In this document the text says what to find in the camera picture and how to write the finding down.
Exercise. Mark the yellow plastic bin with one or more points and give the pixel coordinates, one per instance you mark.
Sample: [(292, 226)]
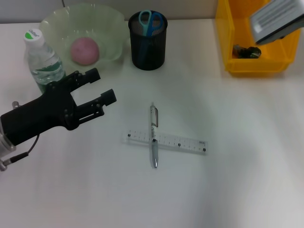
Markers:
[(240, 35)]

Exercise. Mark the white silver pen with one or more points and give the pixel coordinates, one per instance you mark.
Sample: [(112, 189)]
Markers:
[(154, 118)]

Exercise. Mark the clear green-label water bottle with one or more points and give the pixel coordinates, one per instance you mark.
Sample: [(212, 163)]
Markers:
[(40, 61)]

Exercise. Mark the translucent green fruit plate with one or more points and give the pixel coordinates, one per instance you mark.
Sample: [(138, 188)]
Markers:
[(95, 26)]

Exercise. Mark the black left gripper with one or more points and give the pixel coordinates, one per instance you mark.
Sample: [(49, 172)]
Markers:
[(42, 114)]

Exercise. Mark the clear plastic ruler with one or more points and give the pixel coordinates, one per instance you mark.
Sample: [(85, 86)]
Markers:
[(180, 143)]

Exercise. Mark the green plastic wrapper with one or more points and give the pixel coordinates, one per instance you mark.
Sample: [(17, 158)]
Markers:
[(247, 51)]

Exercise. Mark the blue scissors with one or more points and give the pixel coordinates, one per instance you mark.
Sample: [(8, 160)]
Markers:
[(149, 28)]

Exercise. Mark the pink peach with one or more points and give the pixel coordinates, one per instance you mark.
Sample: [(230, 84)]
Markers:
[(84, 51)]

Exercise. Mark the black mesh pen holder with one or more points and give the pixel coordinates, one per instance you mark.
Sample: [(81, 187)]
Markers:
[(156, 54)]

